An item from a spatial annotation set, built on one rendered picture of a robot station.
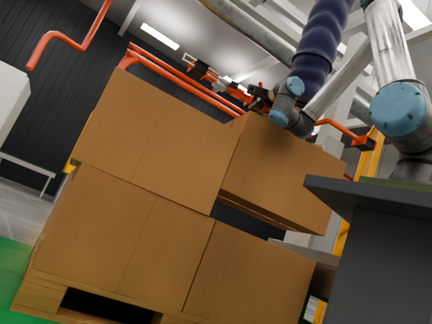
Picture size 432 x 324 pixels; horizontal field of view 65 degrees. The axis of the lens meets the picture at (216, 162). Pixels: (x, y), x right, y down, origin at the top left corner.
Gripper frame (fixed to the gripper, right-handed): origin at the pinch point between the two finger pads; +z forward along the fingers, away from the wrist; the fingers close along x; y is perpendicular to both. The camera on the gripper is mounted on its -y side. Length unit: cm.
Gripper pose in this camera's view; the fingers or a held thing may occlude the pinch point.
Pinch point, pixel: (250, 101)
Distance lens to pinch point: 184.1
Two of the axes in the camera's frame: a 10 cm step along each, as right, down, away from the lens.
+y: 8.3, 4.2, 3.6
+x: 3.6, -9.1, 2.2
